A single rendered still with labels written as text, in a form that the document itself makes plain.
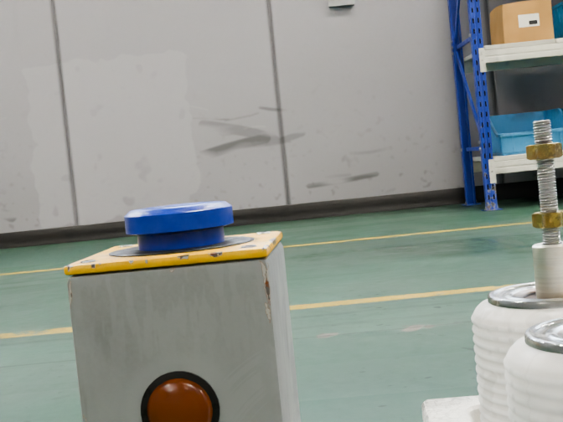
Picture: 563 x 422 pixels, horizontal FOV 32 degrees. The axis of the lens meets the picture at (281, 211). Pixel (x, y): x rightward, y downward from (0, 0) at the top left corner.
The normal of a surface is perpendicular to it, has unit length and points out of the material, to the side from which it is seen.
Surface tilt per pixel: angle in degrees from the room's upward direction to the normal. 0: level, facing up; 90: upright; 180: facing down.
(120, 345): 90
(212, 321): 90
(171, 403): 88
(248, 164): 90
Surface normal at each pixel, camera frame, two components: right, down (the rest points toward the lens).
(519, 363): -0.88, -0.44
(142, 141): -0.01, 0.05
